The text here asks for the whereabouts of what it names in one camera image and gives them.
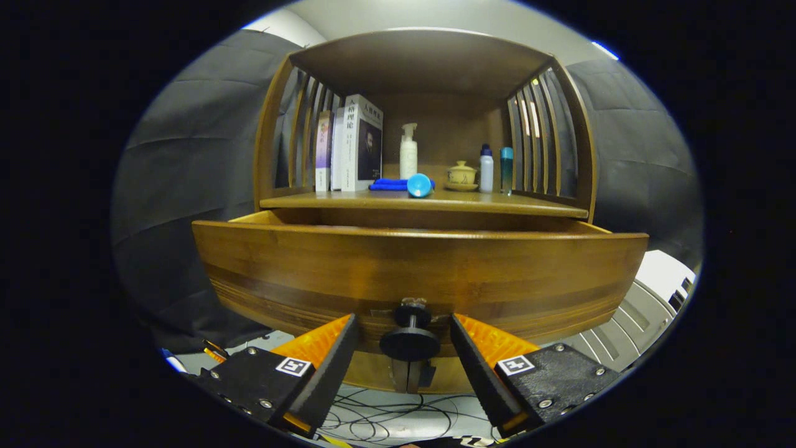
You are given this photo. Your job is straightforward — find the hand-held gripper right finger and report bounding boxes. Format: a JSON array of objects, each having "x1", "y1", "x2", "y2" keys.
[{"x1": 450, "y1": 313, "x2": 622, "y2": 439}]

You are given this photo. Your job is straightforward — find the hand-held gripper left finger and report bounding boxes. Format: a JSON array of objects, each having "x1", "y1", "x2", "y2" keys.
[{"x1": 190, "y1": 313, "x2": 359, "y2": 438}]

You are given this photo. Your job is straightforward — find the wooden drawer with black knob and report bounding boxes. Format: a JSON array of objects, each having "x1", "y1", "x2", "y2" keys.
[{"x1": 192, "y1": 210, "x2": 649, "y2": 363}]

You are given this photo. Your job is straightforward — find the wooden cabinet door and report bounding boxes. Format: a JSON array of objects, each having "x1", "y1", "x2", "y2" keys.
[
  {"x1": 345, "y1": 361, "x2": 406, "y2": 394},
  {"x1": 407, "y1": 358, "x2": 476, "y2": 394}
]

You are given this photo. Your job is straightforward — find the white grey office cabinet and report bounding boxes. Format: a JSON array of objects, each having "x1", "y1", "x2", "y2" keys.
[{"x1": 560, "y1": 249, "x2": 697, "y2": 374}]

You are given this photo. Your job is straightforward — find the wooden countertop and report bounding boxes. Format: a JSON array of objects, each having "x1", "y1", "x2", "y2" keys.
[{"x1": 259, "y1": 189, "x2": 590, "y2": 220}]

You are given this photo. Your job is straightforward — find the wooden cabinet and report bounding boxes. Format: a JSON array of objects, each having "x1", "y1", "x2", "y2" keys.
[{"x1": 253, "y1": 28, "x2": 598, "y2": 396}]

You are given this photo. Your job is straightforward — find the black orange device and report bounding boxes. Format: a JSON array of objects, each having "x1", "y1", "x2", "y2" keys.
[{"x1": 202, "y1": 339, "x2": 232, "y2": 365}]

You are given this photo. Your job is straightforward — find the blue folded cloth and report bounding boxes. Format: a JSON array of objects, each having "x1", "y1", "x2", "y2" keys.
[{"x1": 368, "y1": 178, "x2": 436, "y2": 192}]

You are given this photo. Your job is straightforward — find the white bottle with blue cap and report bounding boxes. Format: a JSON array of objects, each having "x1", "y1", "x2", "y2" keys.
[{"x1": 479, "y1": 144, "x2": 494, "y2": 194}]

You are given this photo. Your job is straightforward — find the yellow lidded teacup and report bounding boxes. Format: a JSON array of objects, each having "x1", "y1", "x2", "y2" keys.
[{"x1": 448, "y1": 161, "x2": 478, "y2": 185}]

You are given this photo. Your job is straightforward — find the teal blue bottle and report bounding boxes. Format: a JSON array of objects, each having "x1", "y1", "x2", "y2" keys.
[{"x1": 500, "y1": 147, "x2": 515, "y2": 196}]

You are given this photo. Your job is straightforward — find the thin white book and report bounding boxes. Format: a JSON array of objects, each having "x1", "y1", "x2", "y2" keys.
[{"x1": 330, "y1": 107, "x2": 346, "y2": 191}]

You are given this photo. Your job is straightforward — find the purple white book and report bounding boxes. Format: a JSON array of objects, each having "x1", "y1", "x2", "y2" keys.
[{"x1": 315, "y1": 111, "x2": 333, "y2": 192}]

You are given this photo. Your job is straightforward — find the thick white portrait book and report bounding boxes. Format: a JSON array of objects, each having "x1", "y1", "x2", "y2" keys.
[{"x1": 342, "y1": 94, "x2": 384, "y2": 192}]

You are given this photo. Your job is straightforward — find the white pump bottle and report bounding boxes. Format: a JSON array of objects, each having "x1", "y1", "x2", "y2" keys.
[{"x1": 399, "y1": 123, "x2": 419, "y2": 181}]

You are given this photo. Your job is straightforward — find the black floor cables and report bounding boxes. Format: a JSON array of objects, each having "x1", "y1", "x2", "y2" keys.
[{"x1": 317, "y1": 389, "x2": 498, "y2": 446}]

